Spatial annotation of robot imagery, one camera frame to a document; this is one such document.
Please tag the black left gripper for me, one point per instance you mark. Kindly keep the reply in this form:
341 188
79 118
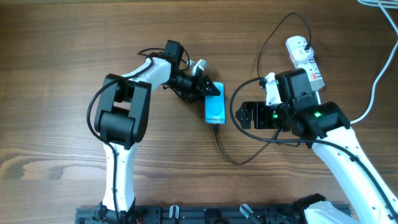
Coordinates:
199 89

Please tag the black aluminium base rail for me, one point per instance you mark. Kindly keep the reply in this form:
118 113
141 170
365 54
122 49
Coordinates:
276 213

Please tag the Galaxy smartphone with cyan screen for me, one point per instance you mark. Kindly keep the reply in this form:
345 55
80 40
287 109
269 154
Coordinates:
215 107

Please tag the white USB charger plug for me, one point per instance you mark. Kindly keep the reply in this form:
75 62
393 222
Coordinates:
299 55

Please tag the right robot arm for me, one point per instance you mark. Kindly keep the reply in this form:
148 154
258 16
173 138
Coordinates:
292 105

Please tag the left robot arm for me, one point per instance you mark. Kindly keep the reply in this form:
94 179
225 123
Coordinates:
118 116

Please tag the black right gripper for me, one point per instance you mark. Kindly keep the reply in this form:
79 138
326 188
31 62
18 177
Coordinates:
260 107

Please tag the white power strip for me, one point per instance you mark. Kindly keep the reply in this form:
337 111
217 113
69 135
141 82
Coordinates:
310 66

